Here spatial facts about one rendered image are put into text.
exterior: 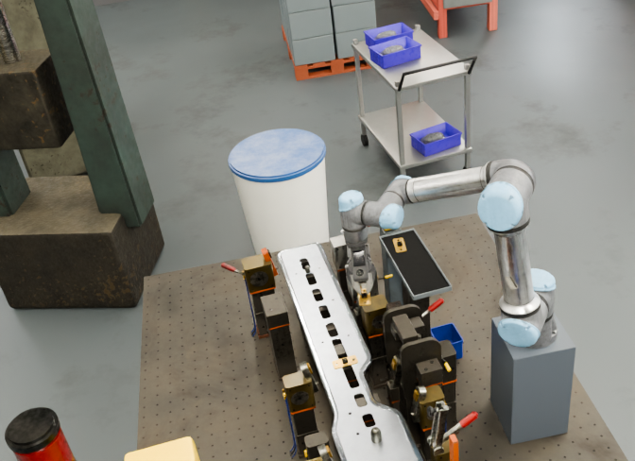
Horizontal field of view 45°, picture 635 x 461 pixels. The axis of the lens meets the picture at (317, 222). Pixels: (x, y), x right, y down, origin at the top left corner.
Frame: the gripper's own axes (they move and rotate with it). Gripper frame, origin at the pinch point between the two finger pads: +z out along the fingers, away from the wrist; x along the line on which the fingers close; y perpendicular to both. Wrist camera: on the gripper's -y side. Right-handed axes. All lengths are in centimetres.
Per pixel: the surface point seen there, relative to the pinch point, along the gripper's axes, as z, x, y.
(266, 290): 28, 40, 45
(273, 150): 44, 49, 202
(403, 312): 7.8, -11.7, -2.5
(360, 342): 24.5, 3.9, 4.4
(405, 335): 7.1, -11.5, -14.9
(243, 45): 95, 110, 555
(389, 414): 26.3, -3.7, -28.2
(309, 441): 26.8, 21.3, -35.5
